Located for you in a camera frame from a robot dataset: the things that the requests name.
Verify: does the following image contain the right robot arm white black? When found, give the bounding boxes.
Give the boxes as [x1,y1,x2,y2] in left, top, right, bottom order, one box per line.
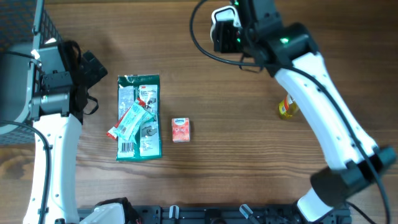
[211,1,397,222]

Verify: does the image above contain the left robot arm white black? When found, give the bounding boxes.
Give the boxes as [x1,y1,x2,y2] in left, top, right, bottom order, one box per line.
[23,39,142,223]

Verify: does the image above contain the red snack bar wrapper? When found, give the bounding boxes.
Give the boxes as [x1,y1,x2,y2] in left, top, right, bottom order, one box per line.
[106,98,150,142]

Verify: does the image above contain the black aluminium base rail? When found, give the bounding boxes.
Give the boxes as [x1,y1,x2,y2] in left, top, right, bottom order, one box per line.
[77,203,352,224]

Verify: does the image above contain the grey plastic mesh basket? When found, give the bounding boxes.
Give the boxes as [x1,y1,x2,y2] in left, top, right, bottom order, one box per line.
[1,0,63,146]

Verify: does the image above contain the black right camera cable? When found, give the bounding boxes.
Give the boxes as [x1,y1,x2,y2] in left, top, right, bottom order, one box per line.
[189,0,392,224]

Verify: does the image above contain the white barcode scanner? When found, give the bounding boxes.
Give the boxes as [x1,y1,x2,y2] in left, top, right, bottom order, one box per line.
[210,6,242,42]

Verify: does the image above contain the teal snack bar wrapper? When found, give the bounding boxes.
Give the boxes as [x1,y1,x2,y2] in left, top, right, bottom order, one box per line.
[116,98,155,144]

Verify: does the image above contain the orange tissue pack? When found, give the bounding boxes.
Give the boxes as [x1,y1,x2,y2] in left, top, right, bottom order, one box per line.
[172,118,190,142]

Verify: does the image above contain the yellow liquid bottle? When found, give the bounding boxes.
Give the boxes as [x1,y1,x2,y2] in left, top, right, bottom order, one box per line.
[279,94,299,119]

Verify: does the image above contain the green 3M glove package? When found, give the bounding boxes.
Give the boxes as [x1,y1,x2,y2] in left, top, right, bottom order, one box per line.
[116,75,162,161]

